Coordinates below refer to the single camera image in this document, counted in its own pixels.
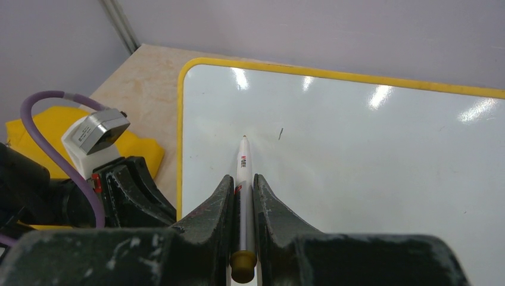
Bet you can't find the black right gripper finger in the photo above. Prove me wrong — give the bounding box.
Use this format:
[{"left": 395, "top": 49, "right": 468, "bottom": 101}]
[{"left": 254, "top": 174, "right": 467, "bottom": 285}]

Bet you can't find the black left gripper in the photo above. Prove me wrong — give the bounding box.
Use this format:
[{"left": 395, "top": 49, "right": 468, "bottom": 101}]
[{"left": 1, "top": 156, "right": 234, "bottom": 285}]

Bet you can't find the white marker pen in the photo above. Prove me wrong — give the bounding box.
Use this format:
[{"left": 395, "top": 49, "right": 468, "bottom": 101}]
[{"left": 230, "top": 135, "right": 257, "bottom": 284}]

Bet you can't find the white whiteboard yellow rim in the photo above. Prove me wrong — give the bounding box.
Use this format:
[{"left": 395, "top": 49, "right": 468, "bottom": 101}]
[{"left": 177, "top": 58, "right": 504, "bottom": 285}]

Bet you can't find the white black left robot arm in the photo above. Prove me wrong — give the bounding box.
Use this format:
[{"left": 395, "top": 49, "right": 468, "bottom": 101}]
[{"left": 1, "top": 144, "right": 176, "bottom": 238}]

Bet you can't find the yellow folded cloth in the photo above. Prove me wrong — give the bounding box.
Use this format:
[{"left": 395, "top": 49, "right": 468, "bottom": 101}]
[{"left": 5, "top": 105, "right": 166, "bottom": 232}]

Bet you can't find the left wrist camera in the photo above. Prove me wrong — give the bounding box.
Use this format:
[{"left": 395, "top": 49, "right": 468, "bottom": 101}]
[{"left": 61, "top": 108, "right": 130, "bottom": 179}]

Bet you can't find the aluminium frame post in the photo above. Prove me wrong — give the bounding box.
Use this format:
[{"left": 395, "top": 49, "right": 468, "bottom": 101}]
[{"left": 98, "top": 0, "right": 141, "bottom": 55}]

